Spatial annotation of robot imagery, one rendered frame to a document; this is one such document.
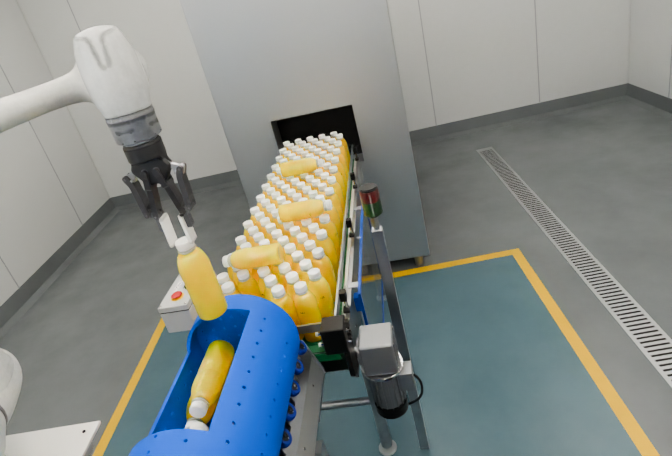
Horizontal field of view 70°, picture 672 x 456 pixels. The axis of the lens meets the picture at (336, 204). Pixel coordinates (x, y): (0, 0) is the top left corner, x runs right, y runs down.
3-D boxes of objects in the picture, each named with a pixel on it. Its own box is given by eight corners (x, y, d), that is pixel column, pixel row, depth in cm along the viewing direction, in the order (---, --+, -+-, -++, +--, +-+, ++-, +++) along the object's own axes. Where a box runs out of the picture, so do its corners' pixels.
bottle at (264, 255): (279, 262, 154) (224, 271, 157) (285, 264, 161) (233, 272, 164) (276, 241, 155) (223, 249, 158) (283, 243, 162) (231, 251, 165)
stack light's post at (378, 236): (420, 449, 209) (371, 232, 163) (419, 441, 212) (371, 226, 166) (429, 448, 208) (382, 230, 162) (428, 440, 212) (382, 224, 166)
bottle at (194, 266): (210, 326, 108) (180, 257, 100) (193, 316, 113) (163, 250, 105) (234, 307, 112) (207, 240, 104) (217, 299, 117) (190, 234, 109)
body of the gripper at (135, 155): (111, 150, 91) (131, 193, 95) (152, 141, 90) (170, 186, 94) (129, 137, 98) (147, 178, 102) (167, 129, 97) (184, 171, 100)
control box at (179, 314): (168, 333, 154) (156, 308, 150) (189, 295, 172) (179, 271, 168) (197, 329, 153) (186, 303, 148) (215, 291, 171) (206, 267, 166)
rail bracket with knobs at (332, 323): (321, 360, 142) (312, 333, 138) (323, 343, 149) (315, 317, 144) (354, 356, 141) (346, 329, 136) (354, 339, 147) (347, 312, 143)
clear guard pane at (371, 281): (385, 398, 180) (358, 294, 159) (381, 277, 250) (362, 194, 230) (386, 398, 180) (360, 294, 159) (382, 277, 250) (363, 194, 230)
